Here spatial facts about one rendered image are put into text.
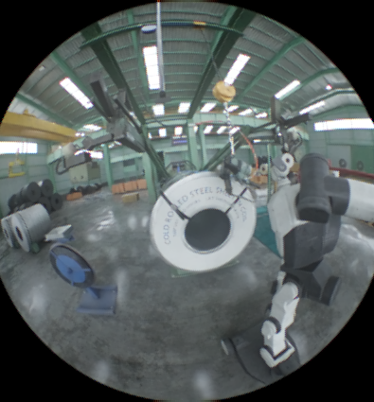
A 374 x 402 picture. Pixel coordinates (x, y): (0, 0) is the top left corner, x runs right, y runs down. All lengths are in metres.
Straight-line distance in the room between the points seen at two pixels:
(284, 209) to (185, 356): 1.38
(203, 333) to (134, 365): 0.76
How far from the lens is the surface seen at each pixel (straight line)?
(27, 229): 4.77
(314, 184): 0.33
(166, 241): 1.31
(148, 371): 1.51
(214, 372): 1.43
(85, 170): 0.96
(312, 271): 0.56
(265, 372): 1.34
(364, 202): 0.38
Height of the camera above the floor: 1.43
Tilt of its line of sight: 15 degrees down
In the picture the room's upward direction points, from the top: 7 degrees counter-clockwise
